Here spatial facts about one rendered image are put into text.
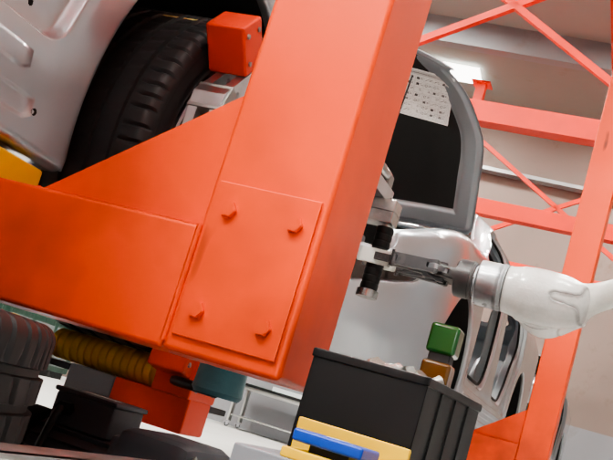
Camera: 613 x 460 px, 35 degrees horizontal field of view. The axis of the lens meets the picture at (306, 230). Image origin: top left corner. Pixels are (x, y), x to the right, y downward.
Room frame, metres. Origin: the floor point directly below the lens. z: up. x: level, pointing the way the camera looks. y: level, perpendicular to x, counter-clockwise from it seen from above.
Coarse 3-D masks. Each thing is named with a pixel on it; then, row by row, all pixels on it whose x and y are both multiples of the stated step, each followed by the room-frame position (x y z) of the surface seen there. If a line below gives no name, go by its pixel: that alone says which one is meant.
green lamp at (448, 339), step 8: (432, 328) 1.28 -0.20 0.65; (440, 328) 1.28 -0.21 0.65; (448, 328) 1.27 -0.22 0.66; (456, 328) 1.27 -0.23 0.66; (432, 336) 1.28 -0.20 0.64; (440, 336) 1.28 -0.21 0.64; (448, 336) 1.27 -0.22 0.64; (456, 336) 1.27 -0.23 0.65; (432, 344) 1.28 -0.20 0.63; (440, 344) 1.28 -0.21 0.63; (448, 344) 1.27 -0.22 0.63; (456, 344) 1.27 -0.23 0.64; (440, 352) 1.28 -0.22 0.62; (448, 352) 1.27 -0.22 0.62; (456, 352) 1.28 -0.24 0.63
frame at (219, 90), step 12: (216, 72) 1.65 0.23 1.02; (204, 84) 1.61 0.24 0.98; (216, 84) 1.60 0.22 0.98; (228, 84) 1.61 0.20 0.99; (240, 84) 1.62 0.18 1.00; (192, 96) 1.60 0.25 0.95; (204, 96) 1.59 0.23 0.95; (216, 96) 1.58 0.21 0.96; (228, 96) 1.59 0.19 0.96; (240, 96) 1.63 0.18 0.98; (192, 108) 1.59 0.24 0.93; (204, 108) 1.59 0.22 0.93; (216, 108) 1.58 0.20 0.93
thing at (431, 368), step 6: (426, 360) 1.28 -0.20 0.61; (432, 360) 1.28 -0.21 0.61; (426, 366) 1.28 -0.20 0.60; (432, 366) 1.28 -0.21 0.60; (438, 366) 1.27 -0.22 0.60; (444, 366) 1.27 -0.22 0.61; (450, 366) 1.27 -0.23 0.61; (426, 372) 1.28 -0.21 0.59; (432, 372) 1.28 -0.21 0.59; (438, 372) 1.27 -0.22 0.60; (444, 372) 1.27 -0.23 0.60; (450, 372) 1.27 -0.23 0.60; (444, 378) 1.27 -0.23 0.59; (450, 378) 1.28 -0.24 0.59; (444, 384) 1.27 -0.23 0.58; (450, 384) 1.29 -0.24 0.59
